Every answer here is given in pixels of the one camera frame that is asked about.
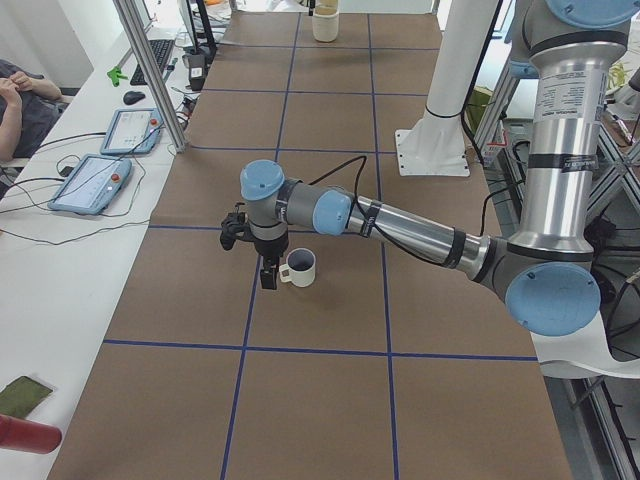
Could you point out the seated person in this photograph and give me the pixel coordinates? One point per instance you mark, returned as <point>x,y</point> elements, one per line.
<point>30,107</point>

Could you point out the aluminium frame post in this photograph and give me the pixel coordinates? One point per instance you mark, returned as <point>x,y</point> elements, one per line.
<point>139,43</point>

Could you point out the black computer mouse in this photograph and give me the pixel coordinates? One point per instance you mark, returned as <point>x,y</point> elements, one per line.
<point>133,97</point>

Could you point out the cream ceramic canister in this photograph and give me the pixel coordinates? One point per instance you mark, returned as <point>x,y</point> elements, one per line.
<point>325,22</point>

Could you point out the far blue teach pendant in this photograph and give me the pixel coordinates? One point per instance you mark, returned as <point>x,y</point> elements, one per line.
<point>132,131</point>

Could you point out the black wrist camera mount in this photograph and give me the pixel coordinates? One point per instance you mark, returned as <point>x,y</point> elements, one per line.
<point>235,227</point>

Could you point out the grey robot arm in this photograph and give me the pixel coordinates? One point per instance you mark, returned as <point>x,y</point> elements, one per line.
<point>542,271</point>

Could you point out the white chair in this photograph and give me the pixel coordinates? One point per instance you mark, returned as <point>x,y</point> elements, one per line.
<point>580,355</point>

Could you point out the near blue teach pendant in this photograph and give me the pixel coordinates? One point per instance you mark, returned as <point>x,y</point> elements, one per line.
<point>91,185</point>

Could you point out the green cloth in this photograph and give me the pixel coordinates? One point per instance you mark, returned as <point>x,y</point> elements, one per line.
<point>20,397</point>

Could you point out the red cylinder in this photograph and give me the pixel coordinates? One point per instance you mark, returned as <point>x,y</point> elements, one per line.
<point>28,436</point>

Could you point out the aluminium frame rail structure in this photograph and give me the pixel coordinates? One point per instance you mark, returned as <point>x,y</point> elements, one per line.
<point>598,417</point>

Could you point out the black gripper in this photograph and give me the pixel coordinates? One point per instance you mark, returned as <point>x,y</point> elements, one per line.
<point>271,247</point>

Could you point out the white HOME mug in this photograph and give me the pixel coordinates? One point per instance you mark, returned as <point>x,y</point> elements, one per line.
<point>299,268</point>

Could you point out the blue teach pendant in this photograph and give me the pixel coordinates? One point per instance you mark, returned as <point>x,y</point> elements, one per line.
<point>91,185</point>
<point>132,131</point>

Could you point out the green plastic toy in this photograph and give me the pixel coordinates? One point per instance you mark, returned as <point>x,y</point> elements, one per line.
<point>116,75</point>

